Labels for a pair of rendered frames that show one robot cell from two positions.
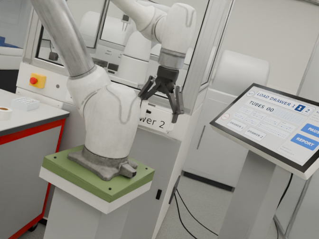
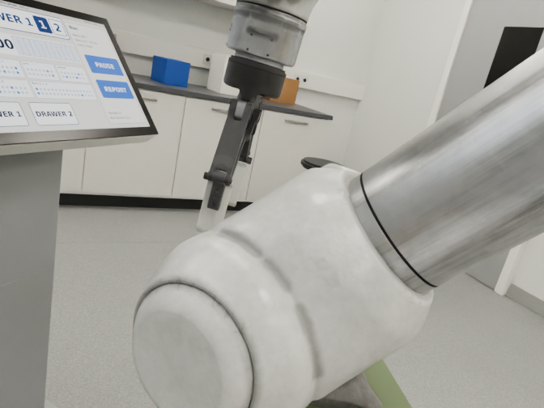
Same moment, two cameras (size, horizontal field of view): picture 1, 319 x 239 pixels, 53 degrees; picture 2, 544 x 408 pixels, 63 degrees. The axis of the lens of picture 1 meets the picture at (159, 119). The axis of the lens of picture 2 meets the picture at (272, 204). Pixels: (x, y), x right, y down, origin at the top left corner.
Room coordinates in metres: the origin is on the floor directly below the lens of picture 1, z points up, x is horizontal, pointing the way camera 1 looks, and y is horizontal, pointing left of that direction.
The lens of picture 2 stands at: (1.41, 0.53, 1.17)
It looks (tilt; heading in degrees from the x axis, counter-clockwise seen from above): 17 degrees down; 236
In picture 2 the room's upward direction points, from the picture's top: 13 degrees clockwise
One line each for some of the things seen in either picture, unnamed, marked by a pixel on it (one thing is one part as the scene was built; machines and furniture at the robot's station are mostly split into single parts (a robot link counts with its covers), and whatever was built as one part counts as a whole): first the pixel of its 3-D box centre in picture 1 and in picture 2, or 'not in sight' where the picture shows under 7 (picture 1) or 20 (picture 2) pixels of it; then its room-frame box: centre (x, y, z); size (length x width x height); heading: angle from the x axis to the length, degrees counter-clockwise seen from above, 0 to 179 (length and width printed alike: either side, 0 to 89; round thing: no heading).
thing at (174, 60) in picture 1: (171, 59); (265, 39); (1.12, 0.02, 1.20); 0.09 x 0.09 x 0.06
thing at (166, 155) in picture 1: (109, 156); not in sight; (2.19, 0.27, 0.40); 1.03 x 0.95 x 0.80; 81
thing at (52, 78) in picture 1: (125, 94); not in sight; (2.20, 0.28, 0.87); 1.02 x 0.95 x 0.14; 81
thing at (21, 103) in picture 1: (25, 103); not in sight; (1.57, 0.68, 0.78); 0.12 x 0.08 x 0.04; 177
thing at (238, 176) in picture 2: (171, 122); (231, 182); (1.10, -0.04, 0.99); 0.03 x 0.01 x 0.07; 145
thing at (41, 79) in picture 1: (37, 80); not in sight; (1.76, 0.72, 0.88); 0.07 x 0.05 x 0.07; 81
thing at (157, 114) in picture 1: (145, 115); not in sight; (1.68, 0.08, 0.87); 0.29 x 0.02 x 0.11; 81
